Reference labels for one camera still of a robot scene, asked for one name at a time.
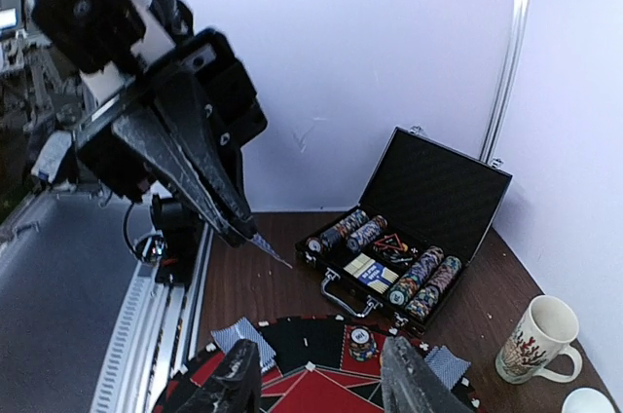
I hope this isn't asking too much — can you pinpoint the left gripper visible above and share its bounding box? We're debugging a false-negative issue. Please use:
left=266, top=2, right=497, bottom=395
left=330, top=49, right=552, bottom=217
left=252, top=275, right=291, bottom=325
left=22, top=0, right=267, bottom=246

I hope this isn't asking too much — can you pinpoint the boxed card deck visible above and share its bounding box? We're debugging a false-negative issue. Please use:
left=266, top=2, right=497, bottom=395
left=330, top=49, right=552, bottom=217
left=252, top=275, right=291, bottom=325
left=344, top=253, right=399, bottom=294

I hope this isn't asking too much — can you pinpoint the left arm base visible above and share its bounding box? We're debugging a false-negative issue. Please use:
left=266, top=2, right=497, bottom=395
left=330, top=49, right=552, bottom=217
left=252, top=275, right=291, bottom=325
left=90, top=226, right=213, bottom=412

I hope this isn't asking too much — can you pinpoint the beige patterned mug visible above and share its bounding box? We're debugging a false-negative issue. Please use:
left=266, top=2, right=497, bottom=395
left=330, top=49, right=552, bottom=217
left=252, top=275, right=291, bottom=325
left=495, top=295, right=583, bottom=385

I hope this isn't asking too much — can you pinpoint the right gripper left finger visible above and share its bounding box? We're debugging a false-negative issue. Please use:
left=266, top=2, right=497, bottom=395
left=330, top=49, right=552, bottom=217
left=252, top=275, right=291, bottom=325
left=174, top=339, right=262, bottom=413

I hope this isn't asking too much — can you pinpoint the black poker chip case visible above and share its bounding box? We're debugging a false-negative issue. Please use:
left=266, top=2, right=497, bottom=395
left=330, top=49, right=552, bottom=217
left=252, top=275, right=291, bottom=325
left=295, top=128, right=512, bottom=334

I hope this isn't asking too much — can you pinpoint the round poker mat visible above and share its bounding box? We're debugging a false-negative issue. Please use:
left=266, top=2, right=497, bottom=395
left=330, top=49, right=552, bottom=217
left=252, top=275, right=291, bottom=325
left=152, top=315, right=486, bottom=412

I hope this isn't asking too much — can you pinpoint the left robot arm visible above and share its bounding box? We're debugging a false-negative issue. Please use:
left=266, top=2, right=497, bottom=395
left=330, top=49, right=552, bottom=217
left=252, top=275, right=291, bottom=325
left=22, top=0, right=268, bottom=284

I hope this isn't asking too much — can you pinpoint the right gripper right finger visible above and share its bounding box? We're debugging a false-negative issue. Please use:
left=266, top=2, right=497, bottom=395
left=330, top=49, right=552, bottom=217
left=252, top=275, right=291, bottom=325
left=381, top=336, right=470, bottom=413

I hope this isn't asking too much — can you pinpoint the left aluminium frame post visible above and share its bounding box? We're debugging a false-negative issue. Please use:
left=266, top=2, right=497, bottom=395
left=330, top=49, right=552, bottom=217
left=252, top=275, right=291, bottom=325
left=479, top=0, right=531, bottom=169

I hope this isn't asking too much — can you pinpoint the white orange bowl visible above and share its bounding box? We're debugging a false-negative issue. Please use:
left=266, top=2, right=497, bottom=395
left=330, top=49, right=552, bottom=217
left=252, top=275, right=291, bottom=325
left=561, top=388, right=616, bottom=413

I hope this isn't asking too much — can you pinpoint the blue playing card deck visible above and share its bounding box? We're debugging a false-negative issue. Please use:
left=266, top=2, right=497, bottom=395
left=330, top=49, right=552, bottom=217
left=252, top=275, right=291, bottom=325
left=251, top=233, right=292, bottom=269

